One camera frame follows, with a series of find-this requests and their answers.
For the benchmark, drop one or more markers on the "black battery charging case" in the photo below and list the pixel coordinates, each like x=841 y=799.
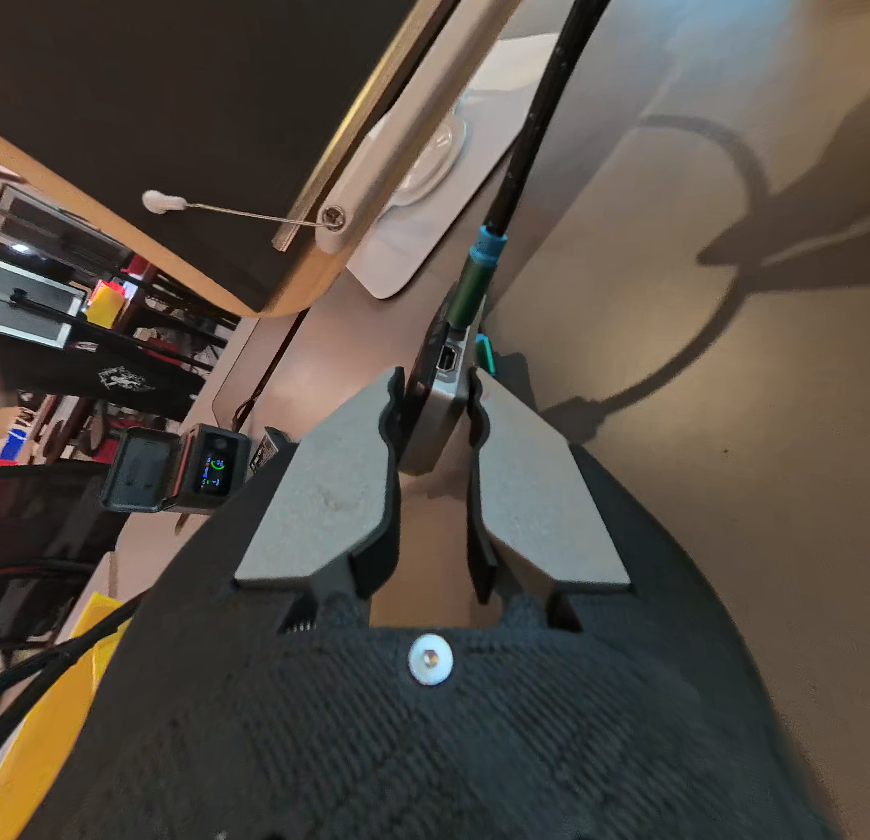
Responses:
x=143 y=473

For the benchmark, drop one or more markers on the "black camera battery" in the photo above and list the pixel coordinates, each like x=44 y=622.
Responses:
x=268 y=449

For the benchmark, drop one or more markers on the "yellow plastic bin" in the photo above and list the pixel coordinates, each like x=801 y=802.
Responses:
x=47 y=717

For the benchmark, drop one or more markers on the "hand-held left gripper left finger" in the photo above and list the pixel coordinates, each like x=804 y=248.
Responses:
x=326 y=507

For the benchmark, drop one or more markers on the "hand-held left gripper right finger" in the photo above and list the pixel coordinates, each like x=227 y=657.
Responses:
x=544 y=507

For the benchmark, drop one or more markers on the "wooden book stand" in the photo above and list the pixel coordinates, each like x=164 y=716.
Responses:
x=170 y=72

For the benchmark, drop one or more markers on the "grey HDMI hub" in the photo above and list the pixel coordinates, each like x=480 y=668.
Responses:
x=445 y=418

